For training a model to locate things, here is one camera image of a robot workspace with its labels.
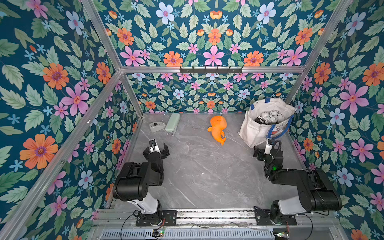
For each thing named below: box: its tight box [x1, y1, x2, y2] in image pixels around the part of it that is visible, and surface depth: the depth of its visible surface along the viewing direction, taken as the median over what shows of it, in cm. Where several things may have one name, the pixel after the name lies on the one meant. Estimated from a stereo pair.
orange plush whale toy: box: [207, 115, 228, 146], surface depth 106 cm
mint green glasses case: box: [165, 113, 181, 133], surface depth 113 cm
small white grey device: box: [149, 121, 166, 133], surface depth 110 cm
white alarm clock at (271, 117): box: [254, 110, 284, 125], surface depth 104 cm
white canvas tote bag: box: [238, 98, 296, 149], surface depth 100 cm
